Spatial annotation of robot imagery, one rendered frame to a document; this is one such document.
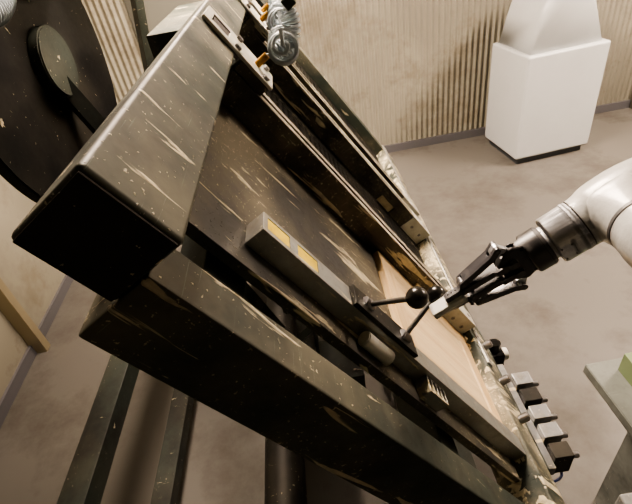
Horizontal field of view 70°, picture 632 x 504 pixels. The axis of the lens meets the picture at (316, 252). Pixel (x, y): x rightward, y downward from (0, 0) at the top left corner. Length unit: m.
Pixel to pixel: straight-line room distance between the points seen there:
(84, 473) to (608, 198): 1.57
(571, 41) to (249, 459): 3.75
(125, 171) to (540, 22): 3.90
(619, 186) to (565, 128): 3.75
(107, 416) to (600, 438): 2.08
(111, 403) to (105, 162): 1.50
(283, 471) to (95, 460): 0.60
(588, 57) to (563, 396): 2.78
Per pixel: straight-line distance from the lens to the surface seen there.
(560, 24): 4.24
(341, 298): 0.78
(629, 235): 0.78
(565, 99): 4.45
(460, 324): 1.55
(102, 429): 1.79
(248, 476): 2.41
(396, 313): 1.08
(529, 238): 0.86
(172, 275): 0.44
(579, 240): 0.85
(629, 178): 0.85
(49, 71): 1.40
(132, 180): 0.41
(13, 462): 3.08
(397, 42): 4.48
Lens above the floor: 2.07
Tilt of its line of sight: 37 degrees down
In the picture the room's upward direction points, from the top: 10 degrees counter-clockwise
